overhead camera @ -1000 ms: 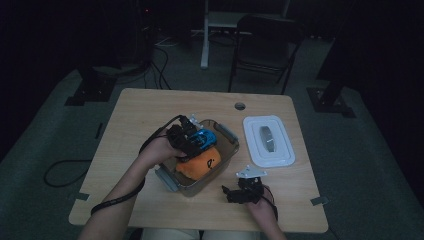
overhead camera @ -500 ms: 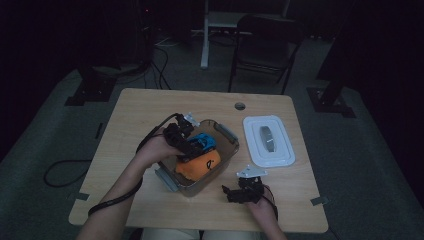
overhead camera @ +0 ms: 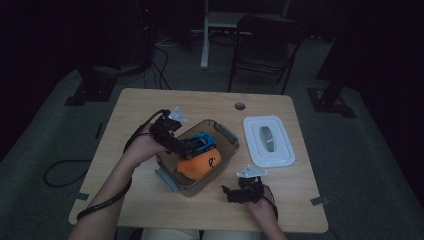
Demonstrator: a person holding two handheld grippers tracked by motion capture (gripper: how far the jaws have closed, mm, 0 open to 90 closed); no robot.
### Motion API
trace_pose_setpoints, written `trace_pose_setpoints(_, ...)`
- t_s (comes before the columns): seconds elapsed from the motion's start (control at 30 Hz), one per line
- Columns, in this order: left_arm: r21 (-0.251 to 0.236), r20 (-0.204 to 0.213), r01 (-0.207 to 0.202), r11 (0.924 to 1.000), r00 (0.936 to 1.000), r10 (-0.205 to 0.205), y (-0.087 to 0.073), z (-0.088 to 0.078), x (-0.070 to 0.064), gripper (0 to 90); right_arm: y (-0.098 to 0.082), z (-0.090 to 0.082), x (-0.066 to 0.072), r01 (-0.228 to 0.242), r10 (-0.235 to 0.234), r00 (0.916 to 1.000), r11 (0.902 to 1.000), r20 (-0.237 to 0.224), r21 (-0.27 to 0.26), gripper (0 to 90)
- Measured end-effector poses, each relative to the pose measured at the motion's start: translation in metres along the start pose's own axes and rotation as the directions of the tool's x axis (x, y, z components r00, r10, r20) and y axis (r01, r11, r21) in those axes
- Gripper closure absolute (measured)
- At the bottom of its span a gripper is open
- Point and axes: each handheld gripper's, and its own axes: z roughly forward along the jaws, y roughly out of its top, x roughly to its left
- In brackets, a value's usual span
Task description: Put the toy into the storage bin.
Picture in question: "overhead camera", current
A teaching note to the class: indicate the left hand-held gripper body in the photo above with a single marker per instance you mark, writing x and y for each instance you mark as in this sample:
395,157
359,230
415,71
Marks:
165,131

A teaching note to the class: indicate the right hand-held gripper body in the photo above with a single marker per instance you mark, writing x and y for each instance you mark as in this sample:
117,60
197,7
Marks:
251,190

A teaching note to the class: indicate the blue toy car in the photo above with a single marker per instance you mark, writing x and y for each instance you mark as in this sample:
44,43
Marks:
204,141

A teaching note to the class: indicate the orange plush toy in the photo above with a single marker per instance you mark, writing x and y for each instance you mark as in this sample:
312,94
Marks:
198,165

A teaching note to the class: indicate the clear grey storage box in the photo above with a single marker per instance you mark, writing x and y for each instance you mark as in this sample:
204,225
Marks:
186,186

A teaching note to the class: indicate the white box lid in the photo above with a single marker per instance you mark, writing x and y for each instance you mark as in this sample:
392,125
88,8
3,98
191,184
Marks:
278,151

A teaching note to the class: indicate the person's right hand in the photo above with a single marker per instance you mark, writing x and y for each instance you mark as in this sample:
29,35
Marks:
266,208

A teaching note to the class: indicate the person's left hand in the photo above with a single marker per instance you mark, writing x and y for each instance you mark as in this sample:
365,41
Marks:
141,148

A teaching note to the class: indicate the black strip on floor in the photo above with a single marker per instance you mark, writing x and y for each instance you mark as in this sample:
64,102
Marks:
99,130

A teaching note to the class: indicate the grey tape piece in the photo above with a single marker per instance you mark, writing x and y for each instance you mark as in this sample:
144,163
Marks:
80,196
319,200

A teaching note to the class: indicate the dark equipment tower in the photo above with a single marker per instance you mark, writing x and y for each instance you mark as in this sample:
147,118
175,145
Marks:
145,33

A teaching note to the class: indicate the black folding chair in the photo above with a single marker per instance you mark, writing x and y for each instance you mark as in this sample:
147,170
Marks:
266,50

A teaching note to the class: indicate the black stand with base plate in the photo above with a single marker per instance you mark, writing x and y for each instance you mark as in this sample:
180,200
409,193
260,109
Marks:
91,88
330,100

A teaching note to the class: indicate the white desk frame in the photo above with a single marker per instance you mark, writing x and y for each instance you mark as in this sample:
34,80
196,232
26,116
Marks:
208,40

